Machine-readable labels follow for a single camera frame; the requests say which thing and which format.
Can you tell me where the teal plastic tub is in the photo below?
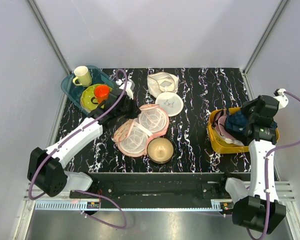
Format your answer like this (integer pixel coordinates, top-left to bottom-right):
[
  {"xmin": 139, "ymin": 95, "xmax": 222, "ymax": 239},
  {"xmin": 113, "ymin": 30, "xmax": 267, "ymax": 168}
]
[{"xmin": 61, "ymin": 65, "xmax": 118, "ymax": 115}]

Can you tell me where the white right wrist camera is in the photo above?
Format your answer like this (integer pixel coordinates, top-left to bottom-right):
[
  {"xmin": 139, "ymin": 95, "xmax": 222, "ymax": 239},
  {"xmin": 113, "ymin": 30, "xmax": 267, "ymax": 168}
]
[{"xmin": 273, "ymin": 88, "xmax": 289, "ymax": 110}]

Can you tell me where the pale yellow mug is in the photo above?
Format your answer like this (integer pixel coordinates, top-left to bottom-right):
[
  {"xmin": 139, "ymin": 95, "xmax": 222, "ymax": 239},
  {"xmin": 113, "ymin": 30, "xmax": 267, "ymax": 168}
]
[{"xmin": 72, "ymin": 66, "xmax": 92, "ymax": 87}]

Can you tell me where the round white mesh laundry bag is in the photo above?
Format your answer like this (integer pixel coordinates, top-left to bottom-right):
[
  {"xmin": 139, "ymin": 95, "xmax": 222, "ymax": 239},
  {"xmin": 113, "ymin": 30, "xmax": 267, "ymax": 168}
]
[{"xmin": 155, "ymin": 92, "xmax": 184, "ymax": 117}]

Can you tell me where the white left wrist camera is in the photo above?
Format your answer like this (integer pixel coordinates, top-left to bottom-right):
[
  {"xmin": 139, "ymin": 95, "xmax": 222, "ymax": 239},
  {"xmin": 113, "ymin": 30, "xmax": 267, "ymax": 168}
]
[{"xmin": 115, "ymin": 79, "xmax": 135, "ymax": 100}]

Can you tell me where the orange mug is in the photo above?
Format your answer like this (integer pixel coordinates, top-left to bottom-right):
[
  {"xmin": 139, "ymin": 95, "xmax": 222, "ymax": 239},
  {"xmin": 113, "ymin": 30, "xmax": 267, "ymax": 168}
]
[{"xmin": 91, "ymin": 84, "xmax": 112, "ymax": 105}]

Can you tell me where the navy blue lace bra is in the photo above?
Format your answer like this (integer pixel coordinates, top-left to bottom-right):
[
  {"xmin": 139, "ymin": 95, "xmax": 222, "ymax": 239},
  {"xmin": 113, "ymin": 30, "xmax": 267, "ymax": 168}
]
[{"xmin": 225, "ymin": 109, "xmax": 277, "ymax": 141}]

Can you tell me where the beige bowl with brown rim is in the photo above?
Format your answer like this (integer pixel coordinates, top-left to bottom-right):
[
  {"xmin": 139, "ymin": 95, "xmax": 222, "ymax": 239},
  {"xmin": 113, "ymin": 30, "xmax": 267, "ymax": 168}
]
[{"xmin": 147, "ymin": 137, "xmax": 174, "ymax": 164}]

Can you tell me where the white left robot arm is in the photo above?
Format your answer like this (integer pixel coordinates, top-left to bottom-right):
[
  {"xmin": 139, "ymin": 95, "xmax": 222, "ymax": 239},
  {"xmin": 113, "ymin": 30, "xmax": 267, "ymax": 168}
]
[{"xmin": 27, "ymin": 89, "xmax": 141, "ymax": 200}]

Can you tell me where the yellow plastic basket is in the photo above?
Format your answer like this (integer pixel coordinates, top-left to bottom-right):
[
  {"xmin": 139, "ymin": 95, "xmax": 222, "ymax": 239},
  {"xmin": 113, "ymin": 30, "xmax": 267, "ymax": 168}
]
[{"xmin": 207, "ymin": 109, "xmax": 274, "ymax": 154}]

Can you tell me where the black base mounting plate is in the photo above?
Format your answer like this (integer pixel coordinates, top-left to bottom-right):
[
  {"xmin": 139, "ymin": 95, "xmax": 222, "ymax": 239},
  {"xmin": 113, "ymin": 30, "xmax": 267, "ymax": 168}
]
[{"xmin": 87, "ymin": 173, "xmax": 230, "ymax": 200}]

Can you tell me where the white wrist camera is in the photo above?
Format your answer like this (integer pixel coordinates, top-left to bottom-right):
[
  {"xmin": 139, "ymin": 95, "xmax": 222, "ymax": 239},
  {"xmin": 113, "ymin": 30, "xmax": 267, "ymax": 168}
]
[
  {"xmin": 273, "ymin": 88, "xmax": 289, "ymax": 110},
  {"xmin": 115, "ymin": 79, "xmax": 135, "ymax": 100}
]

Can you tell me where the pink floral mesh laundry bag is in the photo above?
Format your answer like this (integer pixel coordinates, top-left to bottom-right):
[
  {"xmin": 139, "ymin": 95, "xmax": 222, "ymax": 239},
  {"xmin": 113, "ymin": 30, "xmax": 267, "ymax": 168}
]
[{"xmin": 113, "ymin": 104, "xmax": 170, "ymax": 158}]

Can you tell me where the pink garment in basket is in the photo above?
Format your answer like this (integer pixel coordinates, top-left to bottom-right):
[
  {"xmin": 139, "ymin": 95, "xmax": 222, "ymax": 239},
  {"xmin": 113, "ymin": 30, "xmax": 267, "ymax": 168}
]
[{"xmin": 211, "ymin": 109, "xmax": 244, "ymax": 147}]

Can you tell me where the aluminium frame rail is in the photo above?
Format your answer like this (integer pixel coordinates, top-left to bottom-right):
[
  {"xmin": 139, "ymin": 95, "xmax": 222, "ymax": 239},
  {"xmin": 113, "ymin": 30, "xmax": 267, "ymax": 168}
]
[{"xmin": 26, "ymin": 0, "xmax": 72, "ymax": 75}]

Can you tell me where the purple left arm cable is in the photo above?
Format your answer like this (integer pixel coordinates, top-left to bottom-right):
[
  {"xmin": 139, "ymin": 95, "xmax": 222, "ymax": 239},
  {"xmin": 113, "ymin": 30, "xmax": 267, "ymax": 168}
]
[{"xmin": 28, "ymin": 69, "xmax": 128, "ymax": 201}]

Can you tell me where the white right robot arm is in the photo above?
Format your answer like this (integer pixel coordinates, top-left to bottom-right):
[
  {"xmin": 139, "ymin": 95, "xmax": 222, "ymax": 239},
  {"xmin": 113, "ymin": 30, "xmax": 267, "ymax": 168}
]
[{"xmin": 217, "ymin": 94, "xmax": 289, "ymax": 240}]

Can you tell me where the cream mesh laundry bag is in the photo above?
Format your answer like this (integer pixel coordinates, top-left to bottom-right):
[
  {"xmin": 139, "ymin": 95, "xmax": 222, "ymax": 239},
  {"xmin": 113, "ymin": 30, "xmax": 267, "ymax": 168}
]
[{"xmin": 147, "ymin": 72, "xmax": 179, "ymax": 98}]

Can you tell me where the green dotted plate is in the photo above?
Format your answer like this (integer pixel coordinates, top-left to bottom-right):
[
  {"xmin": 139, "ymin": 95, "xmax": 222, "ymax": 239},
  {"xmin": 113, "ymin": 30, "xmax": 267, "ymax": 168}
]
[{"xmin": 80, "ymin": 84, "xmax": 103, "ymax": 113}]

